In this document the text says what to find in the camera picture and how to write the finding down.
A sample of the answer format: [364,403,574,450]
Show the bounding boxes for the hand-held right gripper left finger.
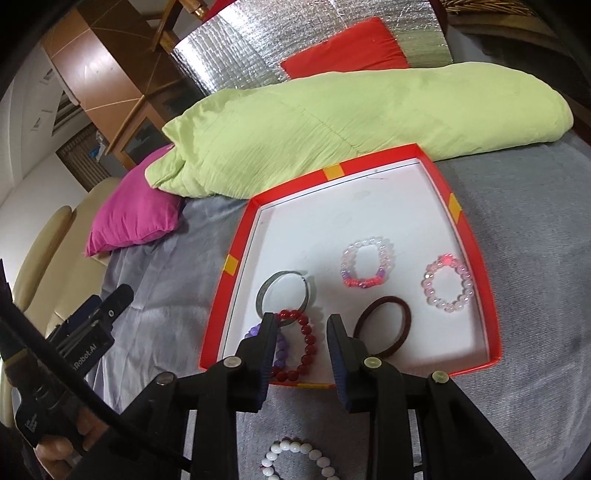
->
[74,311,282,480]

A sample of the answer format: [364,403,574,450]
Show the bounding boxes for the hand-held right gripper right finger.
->
[325,314,536,480]

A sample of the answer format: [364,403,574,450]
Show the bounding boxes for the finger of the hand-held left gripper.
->
[60,295,103,332]
[98,284,134,325]

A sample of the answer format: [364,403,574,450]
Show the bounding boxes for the red bead bracelet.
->
[272,309,319,381]

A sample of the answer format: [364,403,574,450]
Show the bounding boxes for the silver metal bangle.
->
[256,270,317,328]

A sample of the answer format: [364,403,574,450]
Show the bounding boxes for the maroon hair tie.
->
[353,296,413,357]

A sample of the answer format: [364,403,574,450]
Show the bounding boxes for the pink and purple bead bracelet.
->
[341,236,398,289]

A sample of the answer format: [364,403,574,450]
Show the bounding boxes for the white bead bracelet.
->
[261,436,338,480]

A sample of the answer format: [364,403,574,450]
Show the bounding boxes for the pale pink bead bracelet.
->
[422,254,474,313]

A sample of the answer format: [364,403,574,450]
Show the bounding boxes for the red box tray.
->
[198,143,502,386]

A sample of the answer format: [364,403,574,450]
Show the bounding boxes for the person's left hand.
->
[34,406,100,474]

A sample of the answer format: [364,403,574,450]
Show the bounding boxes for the beige leather sofa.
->
[0,178,123,416]

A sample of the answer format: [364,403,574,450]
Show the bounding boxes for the magenta pillow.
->
[84,144,185,257]

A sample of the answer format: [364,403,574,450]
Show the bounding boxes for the wooden cabinet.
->
[108,95,185,169]

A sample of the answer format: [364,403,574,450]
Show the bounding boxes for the grey blanket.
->
[85,124,591,480]

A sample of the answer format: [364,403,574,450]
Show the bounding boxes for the wooden table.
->
[41,0,181,139]

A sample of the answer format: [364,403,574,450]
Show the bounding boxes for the light green quilt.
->
[144,61,574,200]

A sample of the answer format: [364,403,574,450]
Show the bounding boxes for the silver foil insulation box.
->
[172,0,454,97]

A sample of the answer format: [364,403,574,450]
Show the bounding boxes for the wooden stair railing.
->
[152,0,218,52]

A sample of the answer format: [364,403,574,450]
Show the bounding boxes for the red cushion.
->
[280,17,411,81]

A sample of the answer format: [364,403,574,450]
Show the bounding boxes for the wicker basket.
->
[438,0,541,19]

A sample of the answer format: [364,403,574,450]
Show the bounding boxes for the black cable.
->
[0,258,190,467]

